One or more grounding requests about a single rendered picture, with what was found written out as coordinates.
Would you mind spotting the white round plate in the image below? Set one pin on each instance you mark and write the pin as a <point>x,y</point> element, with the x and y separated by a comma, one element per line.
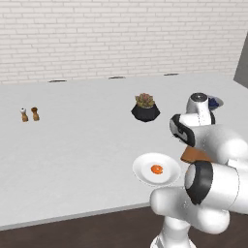
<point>143,169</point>

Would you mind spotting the dark blue item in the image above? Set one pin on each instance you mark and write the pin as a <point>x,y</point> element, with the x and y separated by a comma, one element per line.
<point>212,103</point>

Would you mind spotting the orange round meat piece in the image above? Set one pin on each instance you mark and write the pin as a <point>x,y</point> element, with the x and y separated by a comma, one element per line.
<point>157,169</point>

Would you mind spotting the brown wooden cutting board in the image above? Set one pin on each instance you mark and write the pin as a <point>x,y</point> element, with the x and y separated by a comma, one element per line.
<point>193,156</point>

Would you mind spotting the white bowl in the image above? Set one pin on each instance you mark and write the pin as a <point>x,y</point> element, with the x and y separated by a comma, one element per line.
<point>220,102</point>

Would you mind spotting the grey tall panel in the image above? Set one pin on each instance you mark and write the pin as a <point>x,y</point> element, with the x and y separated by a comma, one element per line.
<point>242,66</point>

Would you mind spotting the brown wooden shaker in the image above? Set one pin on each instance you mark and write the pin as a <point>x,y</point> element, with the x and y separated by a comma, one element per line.
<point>35,115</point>

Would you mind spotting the succulent in black pot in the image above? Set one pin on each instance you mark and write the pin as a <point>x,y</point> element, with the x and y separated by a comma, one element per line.
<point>146,111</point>

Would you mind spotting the wooden shaker with white top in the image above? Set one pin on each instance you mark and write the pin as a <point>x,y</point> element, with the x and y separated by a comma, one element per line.
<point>24,117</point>

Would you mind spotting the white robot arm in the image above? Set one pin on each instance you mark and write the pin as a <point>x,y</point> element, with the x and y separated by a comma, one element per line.
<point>223,145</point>

